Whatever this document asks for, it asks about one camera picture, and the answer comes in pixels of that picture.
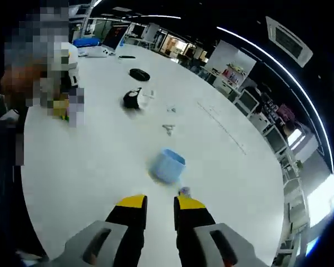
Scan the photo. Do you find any white game controller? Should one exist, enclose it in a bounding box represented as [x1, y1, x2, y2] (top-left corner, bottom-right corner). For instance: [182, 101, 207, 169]
[87, 47, 115, 58]

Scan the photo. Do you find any short curved ceiling light strip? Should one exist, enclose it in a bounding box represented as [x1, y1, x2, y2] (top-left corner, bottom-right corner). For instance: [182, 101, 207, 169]
[216, 26, 334, 173]

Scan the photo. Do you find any white table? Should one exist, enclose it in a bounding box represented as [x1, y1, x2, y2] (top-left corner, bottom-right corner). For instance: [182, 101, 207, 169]
[20, 44, 285, 267]

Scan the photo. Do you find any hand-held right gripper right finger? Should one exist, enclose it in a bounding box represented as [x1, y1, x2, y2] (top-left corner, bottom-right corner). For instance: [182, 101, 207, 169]
[173, 195, 269, 267]

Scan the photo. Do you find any black oval earbud case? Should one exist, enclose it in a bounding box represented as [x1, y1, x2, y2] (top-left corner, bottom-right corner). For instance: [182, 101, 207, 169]
[129, 68, 150, 82]

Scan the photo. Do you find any person's black shirt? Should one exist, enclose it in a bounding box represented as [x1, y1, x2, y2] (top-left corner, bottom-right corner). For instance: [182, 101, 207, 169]
[0, 91, 50, 259]

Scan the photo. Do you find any light blue earbud case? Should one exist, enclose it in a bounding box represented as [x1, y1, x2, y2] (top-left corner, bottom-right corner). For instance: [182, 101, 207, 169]
[148, 148, 186, 185]

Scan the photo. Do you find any white partition panel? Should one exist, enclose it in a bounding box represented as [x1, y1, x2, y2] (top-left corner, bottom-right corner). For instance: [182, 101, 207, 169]
[204, 40, 257, 94]

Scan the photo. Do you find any ceiling air conditioner vent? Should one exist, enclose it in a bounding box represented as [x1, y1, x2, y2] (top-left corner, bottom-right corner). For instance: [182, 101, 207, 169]
[266, 16, 314, 67]

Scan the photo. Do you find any blue box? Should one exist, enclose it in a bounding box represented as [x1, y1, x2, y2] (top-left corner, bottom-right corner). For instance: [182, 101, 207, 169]
[73, 38, 100, 47]

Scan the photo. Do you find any white mesh office chair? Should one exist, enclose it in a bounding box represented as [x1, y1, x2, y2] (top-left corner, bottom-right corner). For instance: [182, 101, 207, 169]
[235, 89, 260, 117]

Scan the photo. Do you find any silver laptop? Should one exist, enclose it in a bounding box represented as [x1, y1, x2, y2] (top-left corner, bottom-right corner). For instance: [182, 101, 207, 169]
[102, 23, 130, 52]

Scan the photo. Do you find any shelf with colourful items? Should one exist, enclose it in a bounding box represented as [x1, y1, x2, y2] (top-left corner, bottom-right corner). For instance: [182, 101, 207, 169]
[222, 62, 248, 90]

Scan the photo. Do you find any white table power strip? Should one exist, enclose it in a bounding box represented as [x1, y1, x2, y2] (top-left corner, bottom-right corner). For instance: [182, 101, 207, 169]
[197, 101, 247, 155]

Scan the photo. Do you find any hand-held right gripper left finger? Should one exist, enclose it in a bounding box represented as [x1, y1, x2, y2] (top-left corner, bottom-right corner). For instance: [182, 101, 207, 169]
[47, 194, 148, 267]

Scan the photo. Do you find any black googly-eyed earbud case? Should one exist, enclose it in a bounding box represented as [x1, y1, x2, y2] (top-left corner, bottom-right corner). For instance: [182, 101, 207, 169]
[122, 87, 145, 110]

